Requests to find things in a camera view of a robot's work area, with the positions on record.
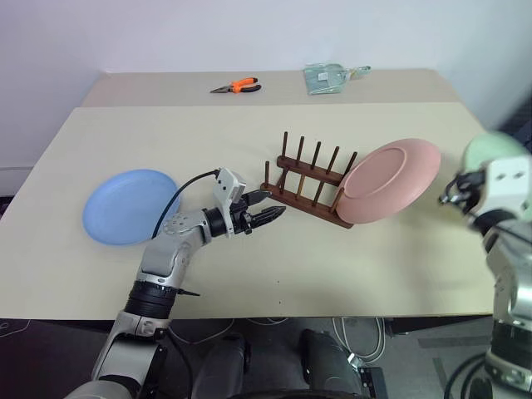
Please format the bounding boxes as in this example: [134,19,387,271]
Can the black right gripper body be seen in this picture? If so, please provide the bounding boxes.
[456,169,488,197]

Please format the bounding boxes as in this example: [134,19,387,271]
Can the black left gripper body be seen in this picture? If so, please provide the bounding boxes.
[226,195,257,239]

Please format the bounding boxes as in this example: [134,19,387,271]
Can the green plate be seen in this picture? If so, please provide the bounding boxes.
[461,131,531,176]

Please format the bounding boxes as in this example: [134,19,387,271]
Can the wooden dish rack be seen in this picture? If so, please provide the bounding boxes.
[260,131,359,229]

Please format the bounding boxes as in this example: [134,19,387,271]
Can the pink plate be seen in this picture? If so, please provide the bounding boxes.
[335,138,442,226]

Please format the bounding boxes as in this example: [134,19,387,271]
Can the blue plate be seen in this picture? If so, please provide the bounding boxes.
[81,168,183,248]

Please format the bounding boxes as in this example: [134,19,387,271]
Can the pale green dustpan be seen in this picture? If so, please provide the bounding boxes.
[302,62,372,96]

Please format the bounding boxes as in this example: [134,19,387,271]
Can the dark rounded shape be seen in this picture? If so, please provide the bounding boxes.
[191,332,253,399]
[298,328,363,399]

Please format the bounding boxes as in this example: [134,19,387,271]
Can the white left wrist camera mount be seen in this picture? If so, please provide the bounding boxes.
[211,167,249,219]

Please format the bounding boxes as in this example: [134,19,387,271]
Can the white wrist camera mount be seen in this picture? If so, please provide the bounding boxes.
[211,167,249,219]
[483,156,532,218]

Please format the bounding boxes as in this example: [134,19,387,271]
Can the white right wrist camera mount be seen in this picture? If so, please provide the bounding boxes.
[483,156,532,218]

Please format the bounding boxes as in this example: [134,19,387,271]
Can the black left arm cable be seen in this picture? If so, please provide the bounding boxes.
[150,169,221,241]

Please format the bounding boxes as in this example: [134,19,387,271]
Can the orange handled pliers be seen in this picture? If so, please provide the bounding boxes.
[209,76,263,94]

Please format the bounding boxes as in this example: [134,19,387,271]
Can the white floor cable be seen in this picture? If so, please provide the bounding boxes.
[331,317,387,363]

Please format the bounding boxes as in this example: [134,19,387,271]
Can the black floor cable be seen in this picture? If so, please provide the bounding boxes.
[442,352,491,399]

